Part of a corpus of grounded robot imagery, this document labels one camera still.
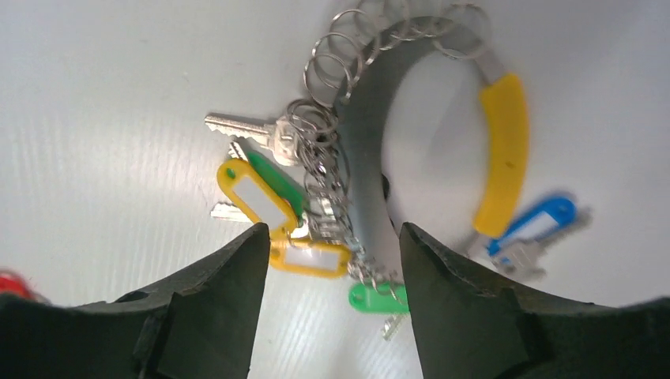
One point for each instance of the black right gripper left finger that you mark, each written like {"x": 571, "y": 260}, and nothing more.
{"x": 199, "y": 322}

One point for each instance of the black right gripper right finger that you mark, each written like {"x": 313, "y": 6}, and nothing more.
{"x": 471, "y": 322}

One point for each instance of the large keyring with yellow handle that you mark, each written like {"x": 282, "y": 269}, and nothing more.
{"x": 354, "y": 72}

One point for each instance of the light green key tag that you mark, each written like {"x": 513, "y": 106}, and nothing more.
{"x": 385, "y": 299}

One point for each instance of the yellow key tag lower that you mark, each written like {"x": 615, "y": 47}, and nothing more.
{"x": 309, "y": 258}

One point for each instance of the yellow key tag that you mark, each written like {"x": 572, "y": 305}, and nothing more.
{"x": 247, "y": 190}
{"x": 309, "y": 258}

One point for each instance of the blue key tag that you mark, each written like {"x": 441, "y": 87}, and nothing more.
{"x": 550, "y": 214}

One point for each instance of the yellow key tag upper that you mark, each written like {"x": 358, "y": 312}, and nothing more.
{"x": 247, "y": 190}

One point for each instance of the dark green key tag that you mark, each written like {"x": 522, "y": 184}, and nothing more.
{"x": 279, "y": 181}

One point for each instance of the red key tag left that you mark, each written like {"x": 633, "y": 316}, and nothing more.
{"x": 13, "y": 284}

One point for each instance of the silver key on ring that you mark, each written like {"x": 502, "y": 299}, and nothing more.
{"x": 278, "y": 136}

